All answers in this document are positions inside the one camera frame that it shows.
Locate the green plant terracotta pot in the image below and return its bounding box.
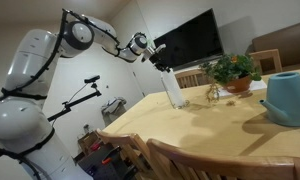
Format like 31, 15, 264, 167
199, 53, 263, 104

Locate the brown leather armchair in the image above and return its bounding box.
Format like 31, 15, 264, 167
251, 19, 300, 73

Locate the black equipment case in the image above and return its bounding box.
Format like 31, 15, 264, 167
77, 146, 139, 180

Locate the white television console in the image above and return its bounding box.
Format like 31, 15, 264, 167
169, 54, 226, 75

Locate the white paper under pot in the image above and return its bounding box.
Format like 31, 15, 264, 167
218, 79, 268, 98

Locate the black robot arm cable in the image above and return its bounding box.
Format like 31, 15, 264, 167
0, 8, 151, 180

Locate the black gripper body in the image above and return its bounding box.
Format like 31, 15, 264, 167
148, 49, 168, 68

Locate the light wooden slat chair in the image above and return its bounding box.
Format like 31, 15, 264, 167
174, 68, 208, 89
95, 128, 158, 180
145, 138, 300, 180
248, 48, 284, 76

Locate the teal watering can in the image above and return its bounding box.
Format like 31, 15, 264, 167
259, 72, 300, 128

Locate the white paper towel roll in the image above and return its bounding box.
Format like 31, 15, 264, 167
160, 69, 188, 109

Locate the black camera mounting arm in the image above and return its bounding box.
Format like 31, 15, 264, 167
45, 82, 103, 123

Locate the black stereo camera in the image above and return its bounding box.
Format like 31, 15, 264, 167
83, 75, 101, 84

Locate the black flat screen television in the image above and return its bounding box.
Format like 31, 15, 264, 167
149, 8, 225, 71

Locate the grey crumpled cloth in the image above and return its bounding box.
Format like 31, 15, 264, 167
100, 96, 128, 118

